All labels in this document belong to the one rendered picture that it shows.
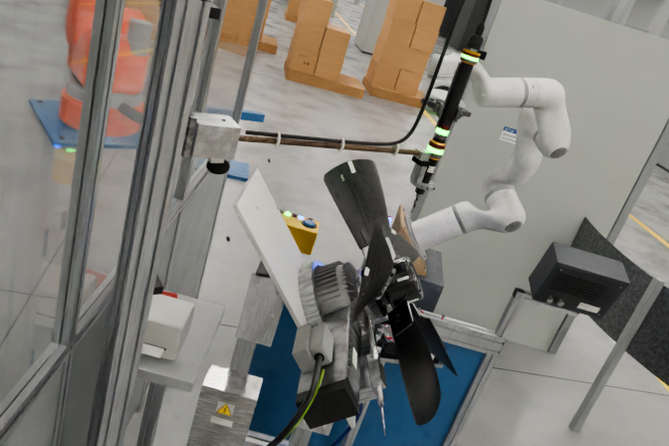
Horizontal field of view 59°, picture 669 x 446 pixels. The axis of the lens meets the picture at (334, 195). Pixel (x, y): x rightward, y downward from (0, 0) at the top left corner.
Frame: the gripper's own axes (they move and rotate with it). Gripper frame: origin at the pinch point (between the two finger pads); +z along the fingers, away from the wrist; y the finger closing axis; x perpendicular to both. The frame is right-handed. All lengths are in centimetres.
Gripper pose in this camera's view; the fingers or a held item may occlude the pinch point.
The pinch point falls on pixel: (448, 111)
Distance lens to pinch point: 155.3
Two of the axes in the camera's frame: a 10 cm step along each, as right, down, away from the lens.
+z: -0.6, 3.7, -9.3
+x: 2.8, -8.9, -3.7
